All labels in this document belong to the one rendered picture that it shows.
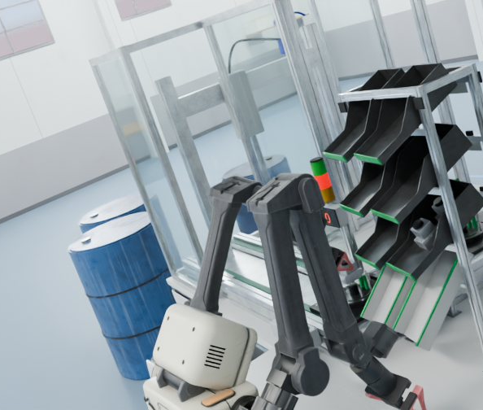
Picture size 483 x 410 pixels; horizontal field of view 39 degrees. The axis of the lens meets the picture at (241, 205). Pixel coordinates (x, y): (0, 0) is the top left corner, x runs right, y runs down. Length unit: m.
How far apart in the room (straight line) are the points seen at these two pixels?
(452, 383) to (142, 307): 2.70
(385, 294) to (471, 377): 0.33
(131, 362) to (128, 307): 0.39
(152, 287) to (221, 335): 2.89
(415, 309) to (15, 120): 11.05
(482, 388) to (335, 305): 0.62
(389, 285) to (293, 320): 0.75
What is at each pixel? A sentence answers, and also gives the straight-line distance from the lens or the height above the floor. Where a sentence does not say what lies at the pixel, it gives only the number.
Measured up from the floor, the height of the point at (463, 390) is 0.86.
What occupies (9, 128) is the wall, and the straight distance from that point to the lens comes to 12.56.
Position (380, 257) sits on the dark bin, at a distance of 1.97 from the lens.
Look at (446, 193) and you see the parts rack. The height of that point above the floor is 1.39.
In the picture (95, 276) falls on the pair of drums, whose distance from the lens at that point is 4.34.
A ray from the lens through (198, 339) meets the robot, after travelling 1.46.
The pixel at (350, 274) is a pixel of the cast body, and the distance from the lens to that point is 2.26.
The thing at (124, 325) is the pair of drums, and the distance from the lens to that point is 4.42.
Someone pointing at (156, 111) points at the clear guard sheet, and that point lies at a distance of 3.34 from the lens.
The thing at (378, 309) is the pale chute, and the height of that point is 1.02.
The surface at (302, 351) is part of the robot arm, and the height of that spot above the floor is 1.30.
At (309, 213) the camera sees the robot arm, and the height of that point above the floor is 1.54.
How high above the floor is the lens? 1.95
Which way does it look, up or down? 15 degrees down
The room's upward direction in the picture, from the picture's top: 19 degrees counter-clockwise
